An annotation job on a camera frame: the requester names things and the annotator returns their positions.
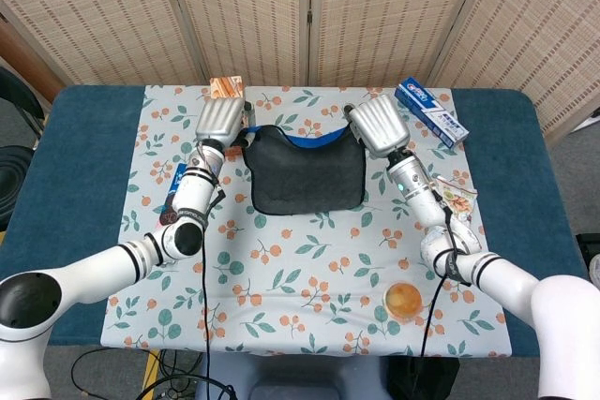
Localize black fabric cloth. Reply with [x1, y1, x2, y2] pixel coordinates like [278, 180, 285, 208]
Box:
[391, 356, 460, 400]

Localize black floor cables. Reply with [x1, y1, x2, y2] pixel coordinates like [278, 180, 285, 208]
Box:
[69, 348, 235, 400]

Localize black chair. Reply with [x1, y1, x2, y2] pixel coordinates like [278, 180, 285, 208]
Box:
[0, 65, 48, 139]

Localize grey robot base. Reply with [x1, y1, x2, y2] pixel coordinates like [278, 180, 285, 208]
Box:
[194, 352, 393, 400]

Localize blue black-edged mat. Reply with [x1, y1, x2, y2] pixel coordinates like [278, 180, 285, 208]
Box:
[242, 124, 368, 216]

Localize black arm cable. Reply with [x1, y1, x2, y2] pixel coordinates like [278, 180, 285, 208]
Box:
[419, 174, 463, 359]
[199, 146, 225, 400]

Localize bamboo folding screen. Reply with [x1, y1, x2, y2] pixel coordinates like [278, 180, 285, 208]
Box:
[0, 0, 600, 139]

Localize orange biscuit box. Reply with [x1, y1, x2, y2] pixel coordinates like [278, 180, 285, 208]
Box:
[208, 75, 246, 160]

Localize white nut snack bag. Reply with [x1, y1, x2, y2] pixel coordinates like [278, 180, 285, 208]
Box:
[433, 174, 479, 232]

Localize clear cup of orange jelly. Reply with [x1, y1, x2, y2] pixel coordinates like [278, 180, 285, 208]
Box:
[382, 281, 426, 325]

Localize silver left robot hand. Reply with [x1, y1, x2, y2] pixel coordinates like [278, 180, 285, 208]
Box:
[193, 96, 258, 157]

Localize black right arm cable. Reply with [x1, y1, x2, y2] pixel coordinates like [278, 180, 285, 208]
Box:
[419, 174, 463, 359]

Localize floral print tablecloth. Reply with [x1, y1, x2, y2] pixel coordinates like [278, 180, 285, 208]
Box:
[100, 84, 513, 359]

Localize blue white toothpaste box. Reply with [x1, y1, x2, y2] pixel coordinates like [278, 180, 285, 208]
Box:
[394, 76, 471, 149]

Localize brown wooden panel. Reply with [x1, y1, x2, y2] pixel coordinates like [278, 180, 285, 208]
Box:
[0, 15, 65, 104]

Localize black ribbed round object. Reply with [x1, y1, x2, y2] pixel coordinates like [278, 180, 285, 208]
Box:
[0, 144, 37, 232]

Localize teal fabric table cover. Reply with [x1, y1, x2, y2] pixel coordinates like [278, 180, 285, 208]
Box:
[0, 84, 590, 359]

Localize blue chocolate cookie box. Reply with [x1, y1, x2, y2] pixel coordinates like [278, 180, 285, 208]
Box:
[157, 162, 189, 228]

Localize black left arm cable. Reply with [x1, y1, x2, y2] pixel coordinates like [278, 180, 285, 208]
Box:
[199, 146, 225, 400]

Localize white object on floor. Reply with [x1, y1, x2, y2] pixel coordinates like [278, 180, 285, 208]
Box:
[574, 107, 600, 132]

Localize black plastic tray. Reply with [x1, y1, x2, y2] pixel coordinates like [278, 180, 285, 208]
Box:
[575, 232, 600, 263]

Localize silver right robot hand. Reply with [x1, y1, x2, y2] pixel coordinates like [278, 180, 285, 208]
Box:
[343, 94, 412, 157]

